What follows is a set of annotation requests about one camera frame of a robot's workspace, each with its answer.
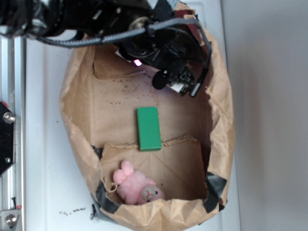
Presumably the aluminium frame rail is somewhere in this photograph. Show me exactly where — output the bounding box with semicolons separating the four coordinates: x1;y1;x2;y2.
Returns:
0;37;26;231

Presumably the grey braided cable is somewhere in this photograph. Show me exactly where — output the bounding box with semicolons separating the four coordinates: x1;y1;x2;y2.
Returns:
36;18;213;97

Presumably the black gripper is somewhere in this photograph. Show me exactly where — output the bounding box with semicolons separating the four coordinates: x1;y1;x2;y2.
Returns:
117;28;207;96

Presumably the brown paper bag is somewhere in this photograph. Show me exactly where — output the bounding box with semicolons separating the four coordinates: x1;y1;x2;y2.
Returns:
59;33;235;231

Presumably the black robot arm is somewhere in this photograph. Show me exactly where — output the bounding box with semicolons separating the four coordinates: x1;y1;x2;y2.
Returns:
0;0;211;97

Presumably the black mounting plate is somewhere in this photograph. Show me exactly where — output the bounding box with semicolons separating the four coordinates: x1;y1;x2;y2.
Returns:
0;102;16;177

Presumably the silver corner bracket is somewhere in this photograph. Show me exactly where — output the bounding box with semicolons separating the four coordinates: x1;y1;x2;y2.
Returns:
0;209;22;231

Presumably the black foam microphone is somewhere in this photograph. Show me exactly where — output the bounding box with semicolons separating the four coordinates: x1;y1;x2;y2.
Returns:
152;70;169;90

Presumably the pink plush toy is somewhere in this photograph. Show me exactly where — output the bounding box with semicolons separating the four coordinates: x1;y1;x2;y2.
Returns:
113;160;165;205

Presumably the green rectangular block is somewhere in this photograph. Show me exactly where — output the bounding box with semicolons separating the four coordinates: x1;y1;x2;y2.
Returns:
137;107;162;152

